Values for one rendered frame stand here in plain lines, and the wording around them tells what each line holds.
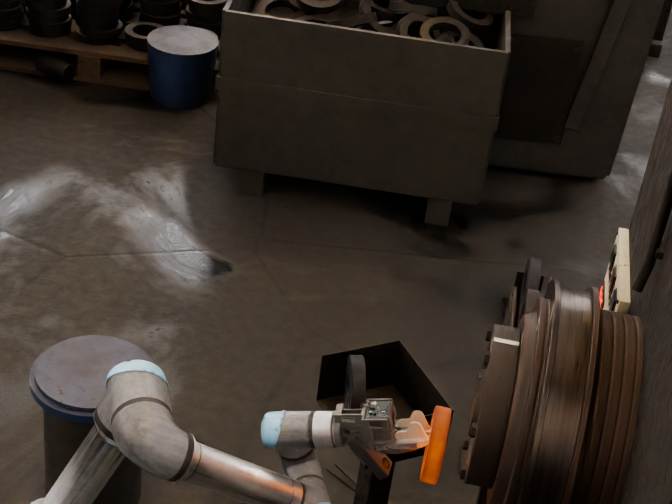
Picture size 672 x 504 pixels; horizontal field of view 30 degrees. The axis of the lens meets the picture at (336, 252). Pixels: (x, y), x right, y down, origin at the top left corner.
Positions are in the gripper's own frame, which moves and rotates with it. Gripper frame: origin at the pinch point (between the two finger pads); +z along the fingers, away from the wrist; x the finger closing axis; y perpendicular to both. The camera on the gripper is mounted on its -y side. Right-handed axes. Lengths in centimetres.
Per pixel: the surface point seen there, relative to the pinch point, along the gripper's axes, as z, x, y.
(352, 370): -22.6, 28.0, -3.6
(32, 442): -128, 61, -51
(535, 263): 14, 89, -14
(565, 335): 28, -27, 42
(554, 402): 27, -37, 37
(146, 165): -145, 222, -44
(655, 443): 41, -52, 41
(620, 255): 37, 15, 32
